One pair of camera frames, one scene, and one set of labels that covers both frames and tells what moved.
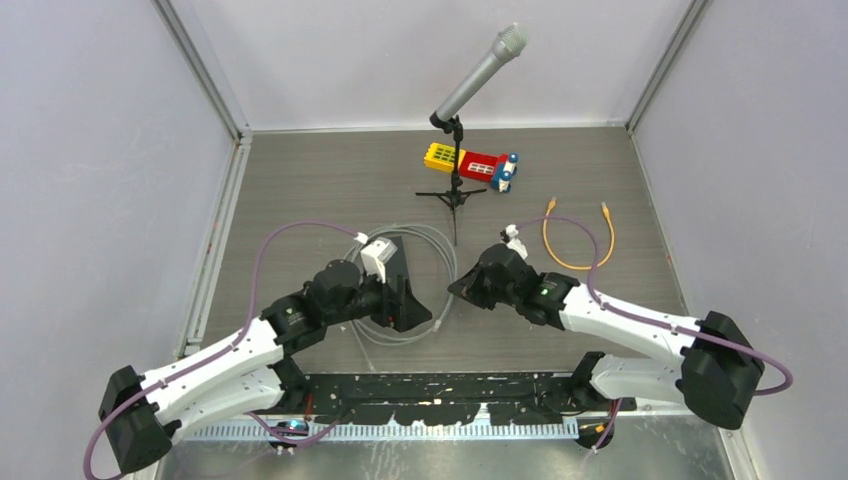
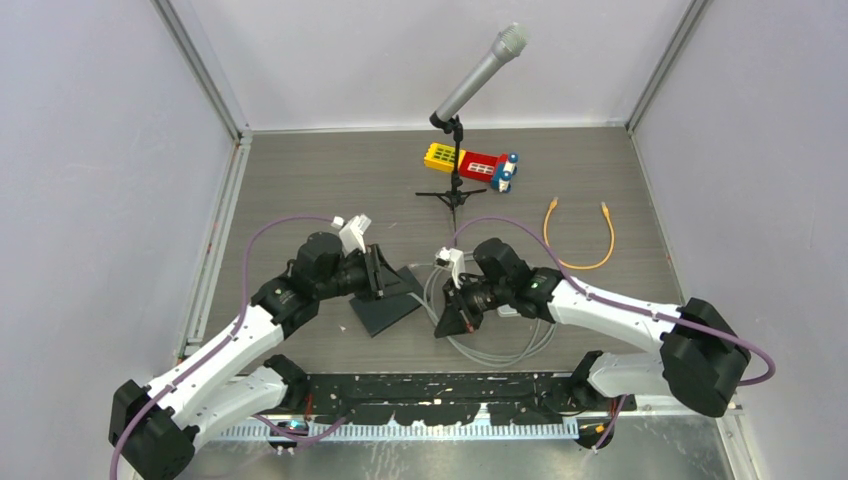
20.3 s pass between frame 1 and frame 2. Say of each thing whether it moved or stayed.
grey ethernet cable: moved
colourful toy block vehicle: stayed
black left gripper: moved
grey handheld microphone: stayed
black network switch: stayed
